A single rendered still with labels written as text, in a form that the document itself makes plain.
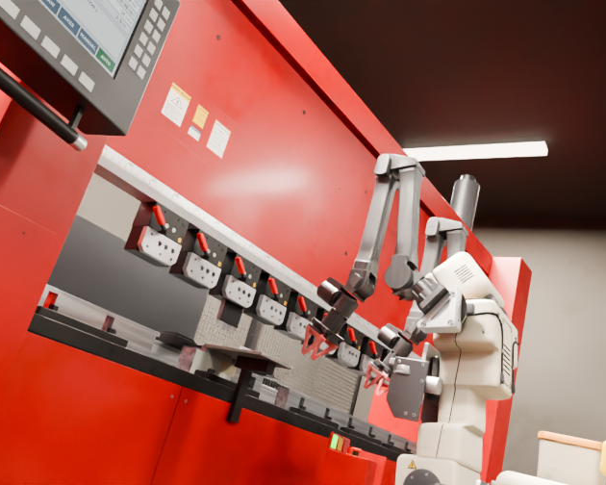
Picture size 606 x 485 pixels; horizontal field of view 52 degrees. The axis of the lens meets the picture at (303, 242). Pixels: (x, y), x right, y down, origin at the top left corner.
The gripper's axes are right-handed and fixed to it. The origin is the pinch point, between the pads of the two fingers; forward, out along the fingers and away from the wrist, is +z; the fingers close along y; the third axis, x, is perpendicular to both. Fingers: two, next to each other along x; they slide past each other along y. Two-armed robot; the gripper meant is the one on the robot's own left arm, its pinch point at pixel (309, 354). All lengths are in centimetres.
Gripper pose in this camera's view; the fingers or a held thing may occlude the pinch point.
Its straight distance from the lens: 179.3
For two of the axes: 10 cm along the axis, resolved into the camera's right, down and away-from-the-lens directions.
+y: -5.0, -4.1, -7.6
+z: -6.1, 8.0, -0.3
